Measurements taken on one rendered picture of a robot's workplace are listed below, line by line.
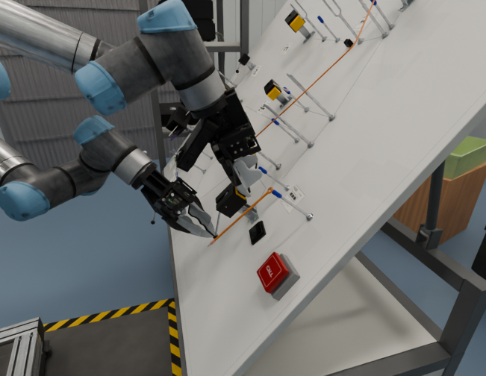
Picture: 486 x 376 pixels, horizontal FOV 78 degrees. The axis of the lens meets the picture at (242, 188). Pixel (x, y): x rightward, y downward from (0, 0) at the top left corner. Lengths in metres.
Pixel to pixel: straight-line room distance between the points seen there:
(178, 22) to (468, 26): 0.46
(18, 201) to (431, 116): 0.70
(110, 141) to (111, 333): 1.46
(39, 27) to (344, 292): 0.92
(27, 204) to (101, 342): 1.39
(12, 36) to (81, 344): 1.64
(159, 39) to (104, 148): 0.28
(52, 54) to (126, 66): 0.17
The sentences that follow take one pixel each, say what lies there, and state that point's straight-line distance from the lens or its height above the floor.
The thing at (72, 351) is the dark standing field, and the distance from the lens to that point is 1.99.
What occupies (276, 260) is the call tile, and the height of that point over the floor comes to 1.12.
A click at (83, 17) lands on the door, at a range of 4.07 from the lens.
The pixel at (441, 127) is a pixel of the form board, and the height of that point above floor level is 1.34.
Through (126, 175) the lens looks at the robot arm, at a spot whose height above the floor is 1.20.
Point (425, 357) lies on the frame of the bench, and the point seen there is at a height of 0.80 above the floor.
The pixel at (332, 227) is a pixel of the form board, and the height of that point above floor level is 1.18.
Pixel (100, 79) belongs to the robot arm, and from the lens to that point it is 0.48.
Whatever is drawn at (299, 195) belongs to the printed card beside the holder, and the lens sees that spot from 0.60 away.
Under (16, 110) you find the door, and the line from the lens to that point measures 4.18.
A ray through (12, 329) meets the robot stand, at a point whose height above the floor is 0.23.
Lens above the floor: 1.45
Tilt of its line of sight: 26 degrees down
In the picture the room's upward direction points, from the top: straight up
